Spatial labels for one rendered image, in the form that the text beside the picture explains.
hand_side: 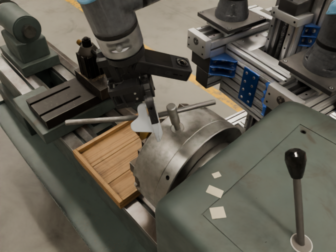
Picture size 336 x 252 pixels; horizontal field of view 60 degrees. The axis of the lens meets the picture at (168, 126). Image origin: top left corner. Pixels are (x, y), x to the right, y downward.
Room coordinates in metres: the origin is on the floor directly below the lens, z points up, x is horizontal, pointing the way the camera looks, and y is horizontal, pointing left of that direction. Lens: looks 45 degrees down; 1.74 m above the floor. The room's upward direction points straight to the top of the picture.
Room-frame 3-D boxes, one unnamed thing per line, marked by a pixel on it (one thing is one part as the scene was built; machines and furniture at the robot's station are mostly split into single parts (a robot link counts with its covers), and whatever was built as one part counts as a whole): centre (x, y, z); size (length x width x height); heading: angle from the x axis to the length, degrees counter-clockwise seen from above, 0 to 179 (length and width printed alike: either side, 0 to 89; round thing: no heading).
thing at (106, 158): (0.72, 0.13, 0.89); 0.36 x 0.30 x 0.04; 133
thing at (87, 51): (1.05, 0.32, 1.14); 0.08 x 0.08 x 0.03
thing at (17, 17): (1.41, 0.76, 1.01); 0.30 x 0.20 x 0.29; 43
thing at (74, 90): (1.01, 0.37, 0.95); 0.43 x 0.18 x 0.04; 133
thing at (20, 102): (1.06, 0.39, 0.90); 0.53 x 0.30 x 0.06; 133
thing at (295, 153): (0.28, -0.20, 1.38); 0.04 x 0.03 x 0.05; 43
